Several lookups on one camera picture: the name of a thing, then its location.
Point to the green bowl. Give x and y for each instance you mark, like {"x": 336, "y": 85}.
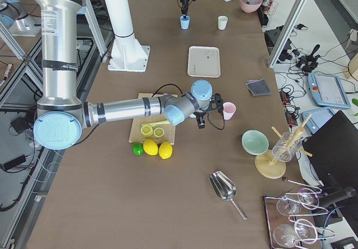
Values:
{"x": 255, "y": 142}

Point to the steel ice scoop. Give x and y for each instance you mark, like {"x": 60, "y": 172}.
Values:
{"x": 225, "y": 189}

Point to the grey folded cloth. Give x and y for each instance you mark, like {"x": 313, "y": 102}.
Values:
{"x": 258, "y": 87}

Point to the wine glass upper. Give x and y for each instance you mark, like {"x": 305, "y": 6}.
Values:
{"x": 293, "y": 203}

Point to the yellow plastic knife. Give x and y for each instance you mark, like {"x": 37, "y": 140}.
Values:
{"x": 156, "y": 123}

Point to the black monitor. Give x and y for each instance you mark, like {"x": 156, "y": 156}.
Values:
{"x": 334, "y": 149}

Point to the green lime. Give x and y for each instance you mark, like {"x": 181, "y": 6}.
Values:
{"x": 137, "y": 149}

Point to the wooden cutting board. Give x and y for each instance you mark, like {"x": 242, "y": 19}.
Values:
{"x": 136, "y": 136}

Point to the cream rabbit tray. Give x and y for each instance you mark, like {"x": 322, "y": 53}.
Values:
{"x": 203, "y": 61}

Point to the clear textured glass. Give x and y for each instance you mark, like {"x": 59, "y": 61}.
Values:
{"x": 284, "y": 152}

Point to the lemon half slice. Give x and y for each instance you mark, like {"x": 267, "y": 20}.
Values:
{"x": 158, "y": 132}
{"x": 146, "y": 130}

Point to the pink plastic cup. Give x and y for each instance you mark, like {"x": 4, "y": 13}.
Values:
{"x": 229, "y": 110}

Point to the yellow lemon middle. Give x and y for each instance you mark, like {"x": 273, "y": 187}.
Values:
{"x": 150, "y": 147}

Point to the yellow lemon outer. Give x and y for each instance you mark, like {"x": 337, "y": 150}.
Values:
{"x": 165, "y": 150}

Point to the yellow lemon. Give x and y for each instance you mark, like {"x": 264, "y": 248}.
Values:
{"x": 150, "y": 147}
{"x": 165, "y": 150}

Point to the wine glass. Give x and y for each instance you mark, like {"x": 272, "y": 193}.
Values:
{"x": 293, "y": 203}
{"x": 301, "y": 233}

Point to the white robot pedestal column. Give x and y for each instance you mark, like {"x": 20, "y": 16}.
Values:
{"x": 127, "y": 53}

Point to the blue teach pendant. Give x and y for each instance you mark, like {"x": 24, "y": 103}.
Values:
{"x": 318, "y": 118}
{"x": 327, "y": 90}

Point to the black tray with glasses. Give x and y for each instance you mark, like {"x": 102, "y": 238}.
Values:
{"x": 274, "y": 219}

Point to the wine glass lower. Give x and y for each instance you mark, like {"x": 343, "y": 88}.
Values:
{"x": 301, "y": 233}

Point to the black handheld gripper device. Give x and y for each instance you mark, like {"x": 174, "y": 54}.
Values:
{"x": 307, "y": 63}

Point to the pink bowl with ice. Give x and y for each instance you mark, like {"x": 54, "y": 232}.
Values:
{"x": 250, "y": 7}

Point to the cream plastic cup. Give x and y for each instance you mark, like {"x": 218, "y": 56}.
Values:
{"x": 222, "y": 22}

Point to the aluminium frame post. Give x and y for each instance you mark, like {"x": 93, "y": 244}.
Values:
{"x": 285, "y": 32}

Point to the wooden cup tree stand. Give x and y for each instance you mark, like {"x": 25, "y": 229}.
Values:
{"x": 272, "y": 168}

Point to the blue plastic cup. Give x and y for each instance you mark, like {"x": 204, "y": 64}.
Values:
{"x": 184, "y": 22}

